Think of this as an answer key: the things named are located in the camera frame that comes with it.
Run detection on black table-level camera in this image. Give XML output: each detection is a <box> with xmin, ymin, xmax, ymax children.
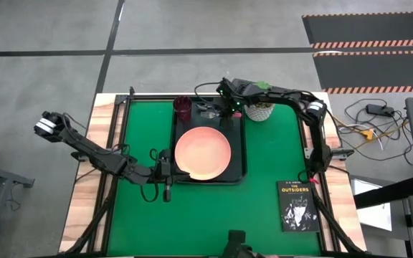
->
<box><xmin>222</xmin><ymin>229</ymin><xmax>254</xmax><ymax>258</ymax></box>

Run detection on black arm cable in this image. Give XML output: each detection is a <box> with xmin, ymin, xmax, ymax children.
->
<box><xmin>140</xmin><ymin>147</ymin><xmax>161</xmax><ymax>204</ymax></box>
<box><xmin>194</xmin><ymin>81</ymin><xmax>224</xmax><ymax>105</ymax></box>

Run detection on tangled floor cables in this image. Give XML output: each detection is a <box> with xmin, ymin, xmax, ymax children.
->
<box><xmin>331</xmin><ymin>98</ymin><xmax>413</xmax><ymax>168</ymax></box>

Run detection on green succulent plant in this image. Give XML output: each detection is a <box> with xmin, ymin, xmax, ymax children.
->
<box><xmin>251</xmin><ymin>80</ymin><xmax>272</xmax><ymax>109</ymax></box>

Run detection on red faceted cup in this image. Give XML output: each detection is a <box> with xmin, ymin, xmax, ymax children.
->
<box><xmin>172</xmin><ymin>95</ymin><xmax>194</xmax><ymax>122</ymax></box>

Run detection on white triangle patterned plant pot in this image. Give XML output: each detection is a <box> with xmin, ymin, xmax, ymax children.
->
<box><xmin>244</xmin><ymin>102</ymin><xmax>275</xmax><ymax>123</ymax></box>

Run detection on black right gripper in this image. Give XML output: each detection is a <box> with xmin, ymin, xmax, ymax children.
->
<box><xmin>216</xmin><ymin>77</ymin><xmax>243</xmax><ymax>130</ymax></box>

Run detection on black rectangular tray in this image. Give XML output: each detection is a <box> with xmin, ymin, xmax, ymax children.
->
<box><xmin>170</xmin><ymin>95</ymin><xmax>247</xmax><ymax>186</ymax></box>

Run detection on black power adapter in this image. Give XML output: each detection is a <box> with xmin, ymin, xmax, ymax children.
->
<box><xmin>366</xmin><ymin>103</ymin><xmax>396</xmax><ymax>118</ymax></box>

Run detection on black hazard striped floor mat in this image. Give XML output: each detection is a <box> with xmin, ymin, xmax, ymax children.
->
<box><xmin>301</xmin><ymin>11</ymin><xmax>413</xmax><ymax>49</ymax></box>
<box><xmin>312</xmin><ymin>49</ymin><xmax>413</xmax><ymax>95</ymax></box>

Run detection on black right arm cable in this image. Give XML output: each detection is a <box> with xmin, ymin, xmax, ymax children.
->
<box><xmin>194</xmin><ymin>81</ymin><xmax>224</xmax><ymax>105</ymax></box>

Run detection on round orange plate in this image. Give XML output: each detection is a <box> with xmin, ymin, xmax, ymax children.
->
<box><xmin>174</xmin><ymin>125</ymin><xmax>232</xmax><ymax>181</ymax></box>

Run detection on black paperback book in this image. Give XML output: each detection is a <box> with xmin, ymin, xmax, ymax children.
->
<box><xmin>276</xmin><ymin>180</ymin><xmax>321</xmax><ymax>233</ymax></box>

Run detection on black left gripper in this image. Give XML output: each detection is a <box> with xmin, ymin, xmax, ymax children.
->
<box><xmin>156</xmin><ymin>148</ymin><xmax>193</xmax><ymax>183</ymax></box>

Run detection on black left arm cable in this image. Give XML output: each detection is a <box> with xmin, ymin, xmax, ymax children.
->
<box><xmin>140</xmin><ymin>147</ymin><xmax>161</xmax><ymax>204</ymax></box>

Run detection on green table mat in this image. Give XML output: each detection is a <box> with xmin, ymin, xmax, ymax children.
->
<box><xmin>106</xmin><ymin>100</ymin><xmax>322</xmax><ymax>257</ymax></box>

